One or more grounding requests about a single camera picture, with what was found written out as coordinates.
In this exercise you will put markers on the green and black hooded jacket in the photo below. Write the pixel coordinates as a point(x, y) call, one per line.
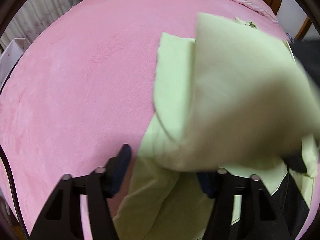
point(233, 97)

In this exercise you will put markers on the white floral curtain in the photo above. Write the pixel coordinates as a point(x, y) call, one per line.
point(33, 18)

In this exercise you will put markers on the brown wooden nightstand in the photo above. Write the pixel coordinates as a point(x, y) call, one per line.
point(290, 38)

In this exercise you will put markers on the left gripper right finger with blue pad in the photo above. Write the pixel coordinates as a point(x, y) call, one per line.
point(243, 208)

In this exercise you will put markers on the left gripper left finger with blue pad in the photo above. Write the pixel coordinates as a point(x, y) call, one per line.
point(60, 217)

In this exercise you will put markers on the flat pink pillow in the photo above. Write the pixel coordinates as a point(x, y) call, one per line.
point(260, 7)

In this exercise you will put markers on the white storage box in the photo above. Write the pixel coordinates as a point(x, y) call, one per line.
point(10, 57)

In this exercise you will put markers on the pink bed sheet mattress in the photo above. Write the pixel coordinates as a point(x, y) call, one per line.
point(85, 87)

